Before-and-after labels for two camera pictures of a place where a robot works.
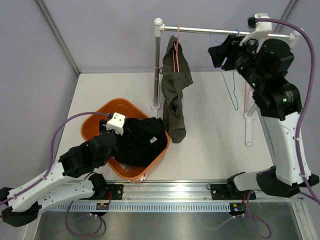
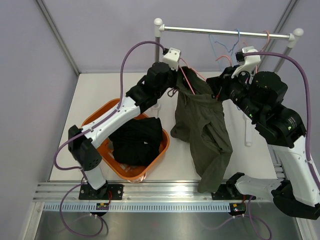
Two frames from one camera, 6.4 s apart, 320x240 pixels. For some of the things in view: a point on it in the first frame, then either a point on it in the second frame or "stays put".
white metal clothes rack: x=295 y=38 stays put
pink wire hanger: x=176 y=48 to x=196 y=72
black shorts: x=143 y=140 stays put
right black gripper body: x=242 y=58 to x=235 y=89
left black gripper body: x=120 y=140 to x=171 y=80
